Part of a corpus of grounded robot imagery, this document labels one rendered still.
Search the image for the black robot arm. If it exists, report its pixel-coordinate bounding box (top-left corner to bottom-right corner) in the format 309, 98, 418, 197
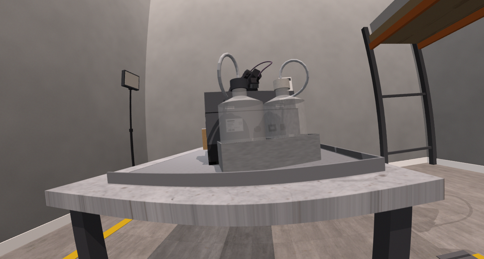
242, 69, 260, 91

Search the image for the clear plastic bottle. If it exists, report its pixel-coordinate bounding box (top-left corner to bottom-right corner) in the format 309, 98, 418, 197
263, 78, 308, 138

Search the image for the translucent plastic bottle with black cap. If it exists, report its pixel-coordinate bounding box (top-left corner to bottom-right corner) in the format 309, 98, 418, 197
218, 78, 266, 143

